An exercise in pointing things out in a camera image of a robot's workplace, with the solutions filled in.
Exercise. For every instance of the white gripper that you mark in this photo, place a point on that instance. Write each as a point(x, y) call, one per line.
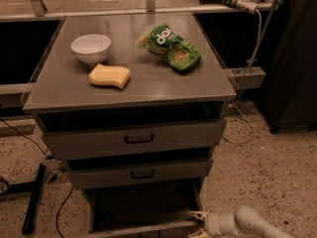
point(213, 223)

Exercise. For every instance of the grey bottom drawer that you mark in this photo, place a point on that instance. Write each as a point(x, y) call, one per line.
point(148, 210)

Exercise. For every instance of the grey drawer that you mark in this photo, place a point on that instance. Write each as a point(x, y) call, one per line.
point(127, 140)
point(141, 173)
point(148, 210)

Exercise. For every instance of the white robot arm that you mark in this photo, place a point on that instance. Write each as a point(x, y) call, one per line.
point(244, 222)

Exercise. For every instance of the grey middle drawer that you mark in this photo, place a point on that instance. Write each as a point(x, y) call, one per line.
point(141, 173)

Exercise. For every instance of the grey drawer cabinet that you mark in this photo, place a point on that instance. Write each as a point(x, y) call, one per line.
point(62, 98)

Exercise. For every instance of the grey top drawer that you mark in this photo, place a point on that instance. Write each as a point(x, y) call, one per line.
point(127, 140)

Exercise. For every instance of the black metal stand foot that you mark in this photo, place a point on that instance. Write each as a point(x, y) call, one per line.
point(33, 188)

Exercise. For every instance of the yellow sponge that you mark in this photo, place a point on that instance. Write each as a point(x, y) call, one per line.
point(109, 75)

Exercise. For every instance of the green chip bag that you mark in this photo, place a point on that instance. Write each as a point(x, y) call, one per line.
point(164, 43)

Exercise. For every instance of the white bowl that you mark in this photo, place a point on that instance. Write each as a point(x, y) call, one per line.
point(91, 49)

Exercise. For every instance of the grey metal rail frame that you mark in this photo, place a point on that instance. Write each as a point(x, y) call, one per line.
point(27, 25)

